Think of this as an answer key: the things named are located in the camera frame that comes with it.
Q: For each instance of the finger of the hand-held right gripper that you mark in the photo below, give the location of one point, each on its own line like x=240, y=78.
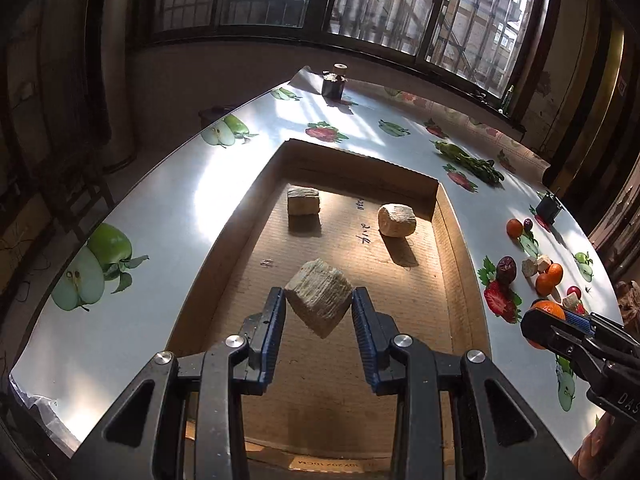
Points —
x=580, y=322
x=542, y=330

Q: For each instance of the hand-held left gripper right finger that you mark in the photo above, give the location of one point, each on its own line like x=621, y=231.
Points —
x=365, y=340

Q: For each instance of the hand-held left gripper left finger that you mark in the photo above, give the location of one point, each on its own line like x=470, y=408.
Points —
x=269, y=335

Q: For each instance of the large beige fibrous chunk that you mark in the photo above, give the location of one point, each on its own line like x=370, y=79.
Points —
x=320, y=297

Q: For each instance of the small beige fibrous chunk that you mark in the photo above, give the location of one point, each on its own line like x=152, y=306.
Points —
x=529, y=266
x=570, y=301
x=544, y=261

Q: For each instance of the shallow cardboard box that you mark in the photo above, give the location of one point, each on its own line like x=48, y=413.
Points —
x=320, y=410

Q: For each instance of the small red fruit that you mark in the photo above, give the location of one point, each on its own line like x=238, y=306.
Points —
x=574, y=291

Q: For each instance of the dried red date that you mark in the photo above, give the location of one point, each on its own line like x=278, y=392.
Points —
x=506, y=267

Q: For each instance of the small purple plum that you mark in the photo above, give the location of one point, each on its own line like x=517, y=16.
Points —
x=527, y=225

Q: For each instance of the black container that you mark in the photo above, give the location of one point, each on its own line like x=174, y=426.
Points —
x=550, y=208

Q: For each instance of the fruit print tablecloth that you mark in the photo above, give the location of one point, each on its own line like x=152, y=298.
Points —
x=175, y=200

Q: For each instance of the dark leafy greens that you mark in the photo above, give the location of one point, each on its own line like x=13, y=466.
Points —
x=482, y=169

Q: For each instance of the green pepper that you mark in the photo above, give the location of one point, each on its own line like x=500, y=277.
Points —
x=448, y=150

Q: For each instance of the green bottle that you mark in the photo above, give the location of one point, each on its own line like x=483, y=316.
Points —
x=509, y=96

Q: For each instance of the dark wooden chair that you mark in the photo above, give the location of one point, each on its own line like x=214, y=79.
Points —
x=75, y=195

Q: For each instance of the small dark jar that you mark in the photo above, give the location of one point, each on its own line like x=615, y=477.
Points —
x=332, y=85

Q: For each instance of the barred window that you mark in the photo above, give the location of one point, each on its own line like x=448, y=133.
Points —
x=350, y=5

